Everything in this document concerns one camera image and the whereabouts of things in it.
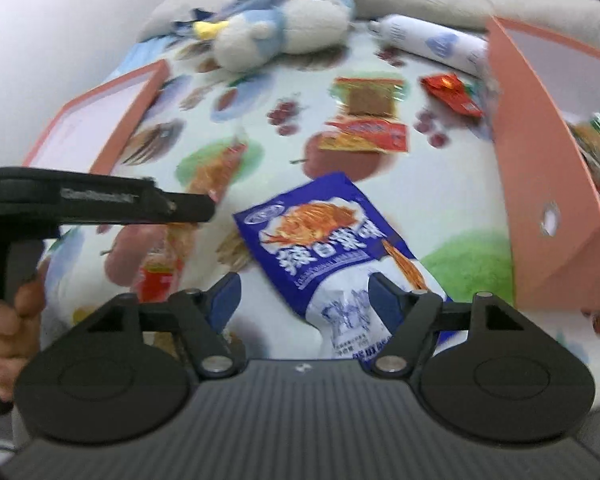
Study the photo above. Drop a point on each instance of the blue snack packet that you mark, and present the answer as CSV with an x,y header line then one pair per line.
x,y
320,240

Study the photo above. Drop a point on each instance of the red and yellow snack packet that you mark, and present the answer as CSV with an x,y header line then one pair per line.
x,y
365,135

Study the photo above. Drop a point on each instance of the clear spicy strip packet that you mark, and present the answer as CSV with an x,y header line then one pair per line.
x,y
220,170
160,270

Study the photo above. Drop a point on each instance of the blue printed bed sheet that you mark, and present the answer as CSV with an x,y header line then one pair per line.
x,y
290,190

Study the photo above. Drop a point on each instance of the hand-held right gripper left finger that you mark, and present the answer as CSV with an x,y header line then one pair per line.
x,y
225,302

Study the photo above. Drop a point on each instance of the heap of boxed snack packets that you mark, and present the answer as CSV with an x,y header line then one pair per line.
x,y
597,155

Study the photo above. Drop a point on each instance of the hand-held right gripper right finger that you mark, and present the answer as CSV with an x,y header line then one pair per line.
x,y
385,305

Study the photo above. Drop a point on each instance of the white tube with blue mark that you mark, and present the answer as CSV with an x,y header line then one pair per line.
x,y
430,40

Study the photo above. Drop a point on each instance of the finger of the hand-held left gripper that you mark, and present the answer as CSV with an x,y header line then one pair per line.
x,y
187,207

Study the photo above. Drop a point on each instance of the pink box lid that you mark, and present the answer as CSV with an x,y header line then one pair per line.
x,y
95,120

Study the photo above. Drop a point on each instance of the blue and white plush toy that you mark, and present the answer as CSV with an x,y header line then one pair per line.
x,y
280,25

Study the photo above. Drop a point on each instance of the person's left hand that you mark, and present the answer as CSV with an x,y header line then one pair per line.
x,y
10,355

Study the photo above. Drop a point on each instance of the pink cardboard box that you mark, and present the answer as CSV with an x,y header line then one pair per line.
x,y
535,160

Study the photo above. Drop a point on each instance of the brown and green snack packet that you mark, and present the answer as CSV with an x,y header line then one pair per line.
x,y
370,97

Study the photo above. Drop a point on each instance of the small red snack packet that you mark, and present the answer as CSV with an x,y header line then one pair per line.
x,y
452,92

